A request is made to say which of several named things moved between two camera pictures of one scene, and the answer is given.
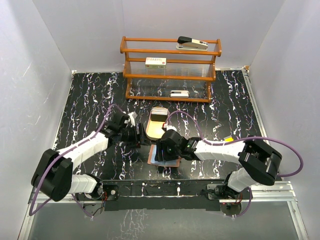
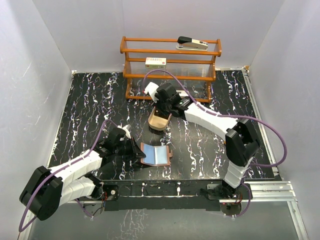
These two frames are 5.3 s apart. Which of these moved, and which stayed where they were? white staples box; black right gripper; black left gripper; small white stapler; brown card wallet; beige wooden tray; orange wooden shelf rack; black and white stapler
Moved: brown card wallet; black left gripper; black right gripper; beige wooden tray
Stayed: white staples box; small white stapler; black and white stapler; orange wooden shelf rack
